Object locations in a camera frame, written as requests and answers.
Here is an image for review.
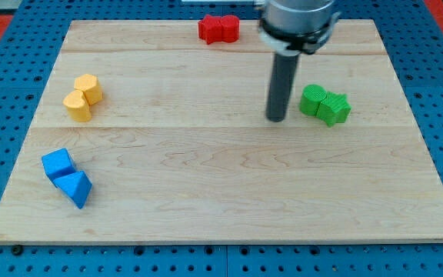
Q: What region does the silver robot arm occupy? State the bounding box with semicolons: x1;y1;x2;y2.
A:
258;0;341;57

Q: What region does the blue triangle block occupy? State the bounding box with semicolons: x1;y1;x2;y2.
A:
54;171;92;209

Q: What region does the light wooden board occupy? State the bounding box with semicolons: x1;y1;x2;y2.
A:
0;19;443;245

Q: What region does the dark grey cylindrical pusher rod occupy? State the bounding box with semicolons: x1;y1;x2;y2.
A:
265;53;299;122

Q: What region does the green cylinder block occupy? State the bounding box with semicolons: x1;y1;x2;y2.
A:
299;84;327;116

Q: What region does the red star block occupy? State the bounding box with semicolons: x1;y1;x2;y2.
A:
198;15;223;45

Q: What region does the red rounded block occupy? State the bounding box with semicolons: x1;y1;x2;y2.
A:
220;15;240;43

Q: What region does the green star block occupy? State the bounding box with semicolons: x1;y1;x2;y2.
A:
316;92;351;127

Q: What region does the yellow hexagon block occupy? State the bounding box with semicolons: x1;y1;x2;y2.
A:
74;74;103;105

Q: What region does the yellow heart block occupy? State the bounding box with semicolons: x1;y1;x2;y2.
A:
62;90;92;122

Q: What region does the blue cube block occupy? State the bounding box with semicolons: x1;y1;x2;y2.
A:
41;148;77;187

